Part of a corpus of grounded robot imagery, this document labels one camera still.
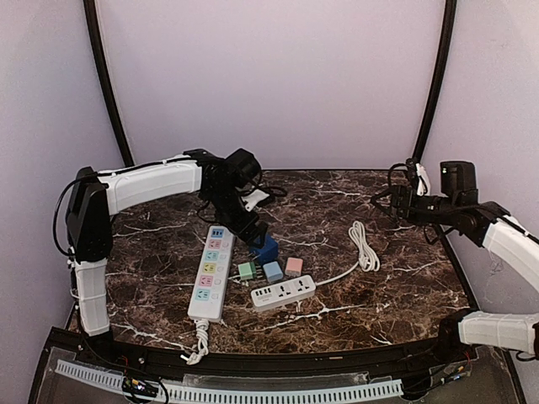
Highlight black front table rail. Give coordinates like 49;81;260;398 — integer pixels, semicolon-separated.
45;326;481;384

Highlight left black frame post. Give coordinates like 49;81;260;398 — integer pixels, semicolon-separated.
83;0;135;167

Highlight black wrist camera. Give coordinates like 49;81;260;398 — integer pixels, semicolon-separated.
440;161;478;205
225;148;262;189

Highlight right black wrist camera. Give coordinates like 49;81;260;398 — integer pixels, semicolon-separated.
440;161;478;205

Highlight light blue plug adapter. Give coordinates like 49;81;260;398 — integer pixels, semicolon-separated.
263;261;284;283

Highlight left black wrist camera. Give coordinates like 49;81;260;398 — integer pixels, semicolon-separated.
225;148;262;189

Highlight green plug adapter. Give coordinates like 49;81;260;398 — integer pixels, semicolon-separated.
237;262;257;281

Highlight long white colourful power strip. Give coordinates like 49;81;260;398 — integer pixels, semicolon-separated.
188;226;235;322

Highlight white slotted cable duct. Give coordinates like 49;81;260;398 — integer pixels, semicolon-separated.
55;359;403;404

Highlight pink plug adapter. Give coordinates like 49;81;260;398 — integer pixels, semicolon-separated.
285;258;303;277

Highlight small white power strip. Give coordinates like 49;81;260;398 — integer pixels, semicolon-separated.
251;275;317;312

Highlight white cable long strip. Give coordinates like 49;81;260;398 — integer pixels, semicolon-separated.
180;319;210;365

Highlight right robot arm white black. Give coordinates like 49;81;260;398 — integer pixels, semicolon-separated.
371;185;538;360

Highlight white coiled cable small strip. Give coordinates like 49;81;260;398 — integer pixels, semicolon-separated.
315;221;381;287

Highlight blue cube socket adapter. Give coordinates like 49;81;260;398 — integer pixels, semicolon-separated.
248;234;279;265

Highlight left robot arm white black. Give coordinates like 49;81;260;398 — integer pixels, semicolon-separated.
61;148;268;337

